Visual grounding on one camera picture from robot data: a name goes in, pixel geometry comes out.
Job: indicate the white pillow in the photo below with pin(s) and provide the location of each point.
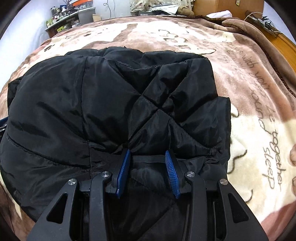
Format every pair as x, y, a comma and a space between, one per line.
220, 14

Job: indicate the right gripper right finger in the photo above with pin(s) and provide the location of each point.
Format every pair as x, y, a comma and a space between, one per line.
216, 211

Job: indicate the brown plush bed blanket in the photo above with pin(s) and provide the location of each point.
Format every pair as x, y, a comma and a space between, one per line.
248, 69

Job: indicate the wooden headboard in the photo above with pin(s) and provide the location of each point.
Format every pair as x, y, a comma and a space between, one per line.
284, 45

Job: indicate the black puffer jacket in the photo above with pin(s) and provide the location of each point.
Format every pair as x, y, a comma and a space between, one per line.
71, 115

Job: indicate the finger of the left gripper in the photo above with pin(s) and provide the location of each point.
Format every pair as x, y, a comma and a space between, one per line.
3, 124

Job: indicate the wooden wardrobe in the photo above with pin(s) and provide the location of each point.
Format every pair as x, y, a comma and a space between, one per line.
239, 9

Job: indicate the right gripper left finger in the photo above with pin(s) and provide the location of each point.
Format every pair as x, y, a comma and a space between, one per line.
77, 211

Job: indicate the orange box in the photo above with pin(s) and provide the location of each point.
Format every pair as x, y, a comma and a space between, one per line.
78, 2

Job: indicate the heart patterned cream curtain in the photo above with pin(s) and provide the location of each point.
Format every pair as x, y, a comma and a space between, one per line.
155, 7

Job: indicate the cluttered wooden shelf desk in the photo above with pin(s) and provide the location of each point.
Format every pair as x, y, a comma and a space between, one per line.
66, 17

